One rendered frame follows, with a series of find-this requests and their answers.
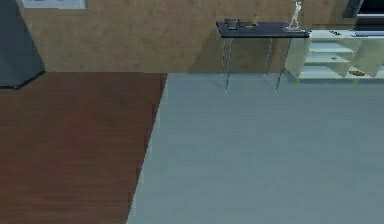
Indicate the black side table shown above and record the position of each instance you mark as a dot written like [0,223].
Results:
[263,30]

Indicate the white figure statue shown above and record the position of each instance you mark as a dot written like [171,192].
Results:
[295,15]

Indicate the pale green shelf unit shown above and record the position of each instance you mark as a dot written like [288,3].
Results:
[333,53]

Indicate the yellow item on shelf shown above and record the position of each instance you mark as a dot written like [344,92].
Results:
[356,73]

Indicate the white framed picture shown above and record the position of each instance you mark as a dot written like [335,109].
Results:
[55,3]

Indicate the dark grey cabinet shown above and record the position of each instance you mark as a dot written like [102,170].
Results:
[16,43]

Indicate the black television set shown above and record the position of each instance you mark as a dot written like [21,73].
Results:
[368,10]

